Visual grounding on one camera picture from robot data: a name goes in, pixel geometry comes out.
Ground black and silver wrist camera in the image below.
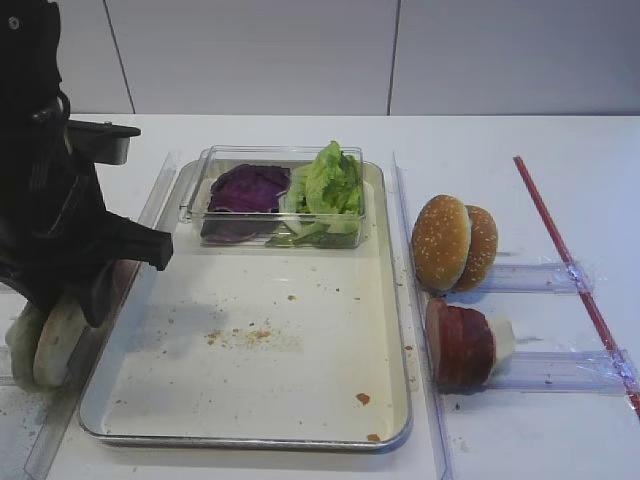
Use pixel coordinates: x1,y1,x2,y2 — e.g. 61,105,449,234
66,120,141,165

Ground clear acrylic left rack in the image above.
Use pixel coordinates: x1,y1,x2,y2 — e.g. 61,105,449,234
0,152,180,477

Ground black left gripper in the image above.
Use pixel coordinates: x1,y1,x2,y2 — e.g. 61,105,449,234
1,149,173,328

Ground white cheese slice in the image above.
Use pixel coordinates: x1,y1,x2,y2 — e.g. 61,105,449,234
488,315,516,376

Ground sesame top bun front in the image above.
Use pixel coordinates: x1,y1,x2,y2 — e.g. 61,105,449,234
411,195,471,291

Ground bun half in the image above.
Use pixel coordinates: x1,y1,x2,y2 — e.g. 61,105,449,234
33,294,87,388
5,302,45,392

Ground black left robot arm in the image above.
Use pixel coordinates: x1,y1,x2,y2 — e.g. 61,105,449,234
1,1,173,327

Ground metal serving tray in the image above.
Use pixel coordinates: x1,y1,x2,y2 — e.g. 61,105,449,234
79,164,412,451

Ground purple cabbage leaves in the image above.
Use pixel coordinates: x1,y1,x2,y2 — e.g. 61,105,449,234
200,164,290,243

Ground clear acrylic right rack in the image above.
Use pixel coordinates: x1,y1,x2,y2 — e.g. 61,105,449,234
391,160,639,479

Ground red plastic strip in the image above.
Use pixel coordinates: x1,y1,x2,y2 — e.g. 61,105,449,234
513,155,639,416

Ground clear acrylic rack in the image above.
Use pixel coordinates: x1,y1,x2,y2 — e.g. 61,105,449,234
0,152,180,477
391,160,639,479

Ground sesame bun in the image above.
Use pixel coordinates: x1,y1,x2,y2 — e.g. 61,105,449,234
411,195,471,291
453,205,498,292

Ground clear plastic salad container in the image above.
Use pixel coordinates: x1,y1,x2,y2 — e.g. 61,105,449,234
178,141,366,249

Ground green lettuce leaves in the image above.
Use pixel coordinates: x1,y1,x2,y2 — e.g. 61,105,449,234
266,140,364,248

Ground stack of meat slices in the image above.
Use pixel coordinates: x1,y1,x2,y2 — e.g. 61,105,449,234
426,298,496,390

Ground sesame top bun rear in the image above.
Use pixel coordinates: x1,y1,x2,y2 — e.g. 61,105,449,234
453,205,498,292

